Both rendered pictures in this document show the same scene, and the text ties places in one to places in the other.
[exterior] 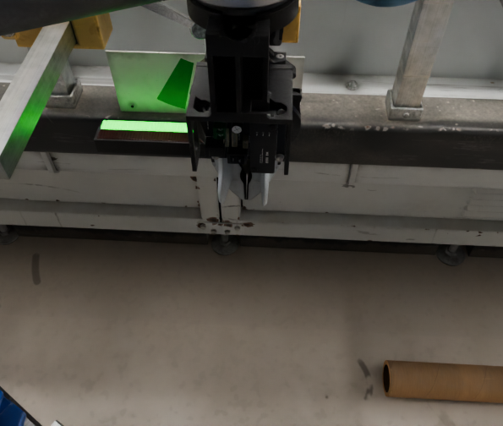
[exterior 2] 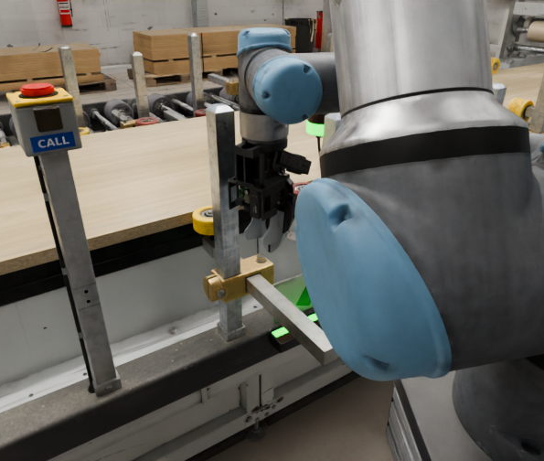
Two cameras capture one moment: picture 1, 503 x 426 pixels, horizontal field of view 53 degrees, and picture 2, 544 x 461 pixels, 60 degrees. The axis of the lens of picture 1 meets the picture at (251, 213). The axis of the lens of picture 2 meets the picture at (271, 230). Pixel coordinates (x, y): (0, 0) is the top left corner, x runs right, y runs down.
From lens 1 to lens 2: 0.68 m
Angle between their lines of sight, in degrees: 35
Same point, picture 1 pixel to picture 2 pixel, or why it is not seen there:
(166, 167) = (281, 359)
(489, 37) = not seen: hidden behind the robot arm
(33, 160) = (191, 399)
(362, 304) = (372, 417)
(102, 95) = (251, 320)
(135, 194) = (192, 420)
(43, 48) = (270, 291)
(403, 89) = not seen: hidden behind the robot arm
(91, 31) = (270, 275)
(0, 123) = (312, 331)
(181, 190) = (227, 397)
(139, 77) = (289, 294)
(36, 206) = not seen: outside the picture
